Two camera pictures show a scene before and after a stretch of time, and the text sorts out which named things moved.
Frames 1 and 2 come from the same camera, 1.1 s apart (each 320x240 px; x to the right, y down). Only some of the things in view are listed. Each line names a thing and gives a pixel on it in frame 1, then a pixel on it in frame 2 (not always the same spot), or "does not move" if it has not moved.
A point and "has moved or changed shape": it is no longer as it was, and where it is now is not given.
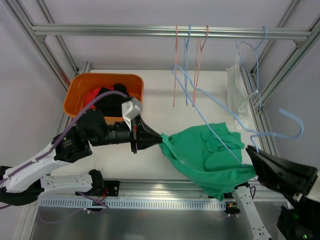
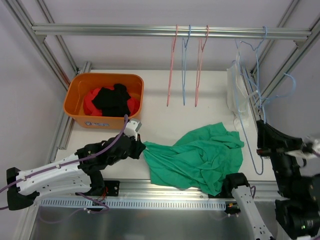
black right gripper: (307, 180) -> (266, 152)
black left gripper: (134, 137) -> (135, 146)
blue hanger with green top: (220, 139) -> (243, 129)
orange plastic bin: (81, 82) does not move
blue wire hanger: (256, 63) does not move
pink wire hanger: (175, 67) -> (173, 43)
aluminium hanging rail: (166, 31) does not move
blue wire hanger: (186, 51) has moved or changed shape
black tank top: (111, 104) does not move
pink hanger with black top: (198, 63) does not move
